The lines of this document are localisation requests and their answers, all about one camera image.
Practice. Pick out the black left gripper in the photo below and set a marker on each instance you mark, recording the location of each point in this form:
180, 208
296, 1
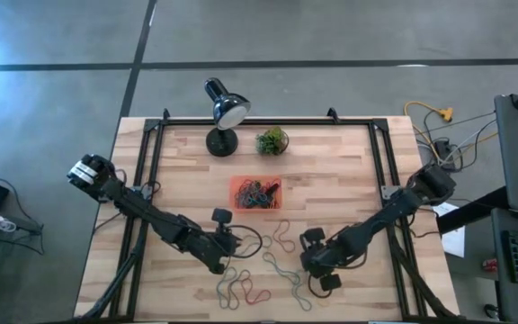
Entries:
218, 243

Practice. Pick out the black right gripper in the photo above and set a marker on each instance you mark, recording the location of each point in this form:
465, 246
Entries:
319, 261

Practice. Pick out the thick black rubber band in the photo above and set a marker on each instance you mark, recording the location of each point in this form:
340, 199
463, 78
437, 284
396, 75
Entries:
273, 187

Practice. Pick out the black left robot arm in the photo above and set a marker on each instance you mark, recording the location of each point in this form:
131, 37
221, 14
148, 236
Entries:
151, 216

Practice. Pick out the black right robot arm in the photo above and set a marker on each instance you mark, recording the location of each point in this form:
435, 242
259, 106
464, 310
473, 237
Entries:
398, 207

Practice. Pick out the long teal rubber band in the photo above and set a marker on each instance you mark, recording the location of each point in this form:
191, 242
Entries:
301, 281

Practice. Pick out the dark grey rubber band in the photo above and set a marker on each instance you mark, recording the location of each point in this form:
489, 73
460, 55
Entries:
236, 276

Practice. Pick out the orange translucent plastic bin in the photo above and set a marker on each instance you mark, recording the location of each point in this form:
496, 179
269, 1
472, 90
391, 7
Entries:
233, 180

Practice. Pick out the black desk lamp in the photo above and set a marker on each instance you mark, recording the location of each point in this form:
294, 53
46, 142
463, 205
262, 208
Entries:
221, 143

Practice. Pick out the small green potted plant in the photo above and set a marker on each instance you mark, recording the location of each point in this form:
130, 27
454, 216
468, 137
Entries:
271, 141

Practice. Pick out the white paper sheet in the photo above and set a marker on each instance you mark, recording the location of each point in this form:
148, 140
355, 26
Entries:
454, 240

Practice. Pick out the black stand bar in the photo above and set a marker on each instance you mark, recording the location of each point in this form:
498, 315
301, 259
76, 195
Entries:
470, 213

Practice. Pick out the black power adapter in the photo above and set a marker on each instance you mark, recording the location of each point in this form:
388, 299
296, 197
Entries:
443, 150

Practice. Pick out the small red object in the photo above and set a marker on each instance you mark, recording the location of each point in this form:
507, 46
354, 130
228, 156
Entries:
489, 265

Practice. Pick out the dark grey desk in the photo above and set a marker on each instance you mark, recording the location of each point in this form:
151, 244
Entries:
504, 297

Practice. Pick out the black metal table frame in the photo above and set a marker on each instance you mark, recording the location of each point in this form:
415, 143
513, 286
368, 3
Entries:
286, 121

